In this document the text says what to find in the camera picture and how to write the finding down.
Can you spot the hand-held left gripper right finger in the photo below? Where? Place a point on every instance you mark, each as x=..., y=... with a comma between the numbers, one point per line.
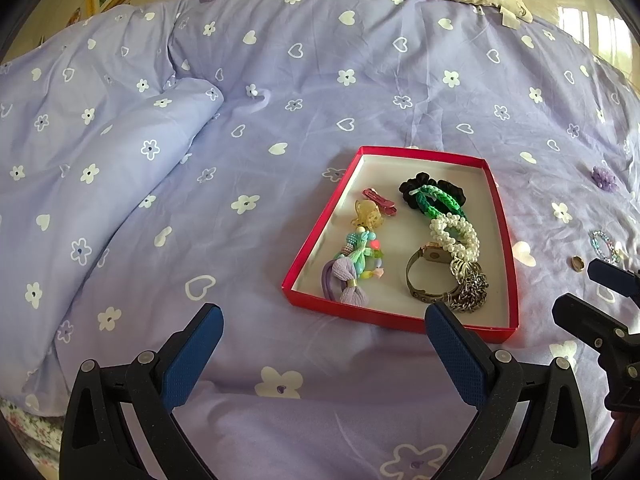
x=457, y=355

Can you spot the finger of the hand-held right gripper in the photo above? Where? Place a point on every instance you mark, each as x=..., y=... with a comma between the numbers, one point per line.
x=617, y=279
x=595, y=327

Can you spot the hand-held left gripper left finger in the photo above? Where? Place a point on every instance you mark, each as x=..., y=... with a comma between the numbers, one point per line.
x=195, y=360

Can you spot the gold wrist watch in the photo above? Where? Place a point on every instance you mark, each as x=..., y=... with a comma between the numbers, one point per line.
x=434, y=255

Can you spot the yellow hair claw clip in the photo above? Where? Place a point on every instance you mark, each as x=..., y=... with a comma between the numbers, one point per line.
x=367, y=215

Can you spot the red jewelry box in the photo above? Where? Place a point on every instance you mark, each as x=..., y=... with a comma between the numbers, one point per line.
x=380, y=175

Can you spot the purple flower scrunchie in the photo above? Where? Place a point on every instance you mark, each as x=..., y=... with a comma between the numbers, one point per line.
x=604, y=178

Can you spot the pink hair clip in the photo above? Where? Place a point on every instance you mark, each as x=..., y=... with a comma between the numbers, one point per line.
x=377, y=199

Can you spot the small-flowered mattress sheet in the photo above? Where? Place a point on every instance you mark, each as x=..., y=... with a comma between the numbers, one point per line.
x=30, y=430

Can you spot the black scrunchie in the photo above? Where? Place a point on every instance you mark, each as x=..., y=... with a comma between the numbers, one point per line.
x=422, y=178

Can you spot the purple floral bed sheet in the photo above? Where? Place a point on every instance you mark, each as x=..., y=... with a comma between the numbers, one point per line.
x=250, y=110

